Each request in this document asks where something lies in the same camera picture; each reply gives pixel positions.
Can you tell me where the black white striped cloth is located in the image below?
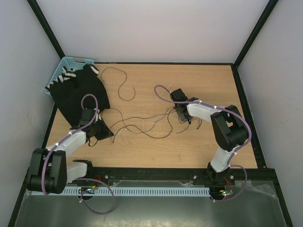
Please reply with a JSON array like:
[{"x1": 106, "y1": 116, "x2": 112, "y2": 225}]
[{"x1": 45, "y1": 64, "x2": 99, "y2": 91}]

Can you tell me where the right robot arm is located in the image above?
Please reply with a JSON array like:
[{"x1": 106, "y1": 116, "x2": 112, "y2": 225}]
[{"x1": 170, "y1": 88, "x2": 252, "y2": 184}]

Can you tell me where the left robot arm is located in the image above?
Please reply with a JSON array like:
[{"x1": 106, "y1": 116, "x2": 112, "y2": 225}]
[{"x1": 27, "y1": 109, "x2": 114, "y2": 194}]

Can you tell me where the right circuit board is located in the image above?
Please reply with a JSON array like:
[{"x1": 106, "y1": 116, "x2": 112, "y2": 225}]
[{"x1": 220, "y1": 190, "x2": 233, "y2": 197}]

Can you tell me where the light blue slotted cable duct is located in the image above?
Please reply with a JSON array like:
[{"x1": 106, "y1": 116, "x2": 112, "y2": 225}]
[{"x1": 31, "y1": 187, "x2": 211, "y2": 197}]

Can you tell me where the black frame post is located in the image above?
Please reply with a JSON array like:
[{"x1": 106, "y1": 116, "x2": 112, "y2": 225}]
[
  {"x1": 27, "y1": 0, "x2": 65, "y2": 59},
  {"x1": 234, "y1": 0, "x2": 279, "y2": 68}
]

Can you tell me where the left black frame post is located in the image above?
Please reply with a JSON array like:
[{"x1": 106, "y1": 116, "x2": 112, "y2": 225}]
[{"x1": 27, "y1": 0, "x2": 65, "y2": 59}]

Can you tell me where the circuit board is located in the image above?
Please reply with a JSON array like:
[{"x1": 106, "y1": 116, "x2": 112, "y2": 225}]
[
  {"x1": 220, "y1": 190, "x2": 233, "y2": 197},
  {"x1": 79, "y1": 187, "x2": 96, "y2": 194}
]

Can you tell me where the right black frame post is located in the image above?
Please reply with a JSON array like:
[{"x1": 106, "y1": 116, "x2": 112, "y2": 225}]
[{"x1": 234, "y1": 0, "x2": 279, "y2": 68}]

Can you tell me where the light blue plastic basket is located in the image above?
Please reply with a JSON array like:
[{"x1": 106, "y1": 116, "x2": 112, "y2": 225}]
[{"x1": 45, "y1": 56, "x2": 95, "y2": 97}]

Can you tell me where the left circuit board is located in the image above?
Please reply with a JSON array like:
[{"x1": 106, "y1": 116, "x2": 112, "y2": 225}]
[{"x1": 79, "y1": 187, "x2": 96, "y2": 194}]

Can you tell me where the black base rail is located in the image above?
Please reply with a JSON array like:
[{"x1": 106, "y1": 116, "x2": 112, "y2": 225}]
[{"x1": 66, "y1": 166, "x2": 236, "y2": 186}]

